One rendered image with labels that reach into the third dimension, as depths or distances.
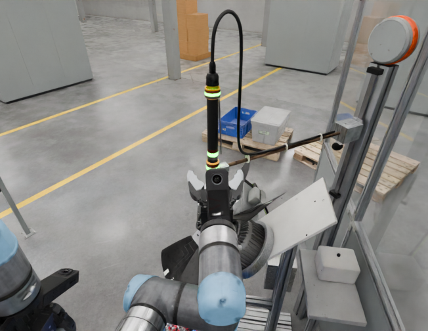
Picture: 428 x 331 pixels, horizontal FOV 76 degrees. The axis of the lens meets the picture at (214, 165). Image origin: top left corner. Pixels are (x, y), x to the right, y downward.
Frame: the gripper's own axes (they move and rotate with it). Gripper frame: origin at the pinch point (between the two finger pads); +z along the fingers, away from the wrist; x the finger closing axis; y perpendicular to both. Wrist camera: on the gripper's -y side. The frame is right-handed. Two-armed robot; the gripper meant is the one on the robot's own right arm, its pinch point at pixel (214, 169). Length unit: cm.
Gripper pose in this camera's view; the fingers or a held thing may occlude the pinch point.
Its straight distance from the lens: 69.1
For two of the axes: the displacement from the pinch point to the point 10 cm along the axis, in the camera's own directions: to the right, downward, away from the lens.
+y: 0.0, 8.2, 5.7
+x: 10.0, -0.2, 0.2
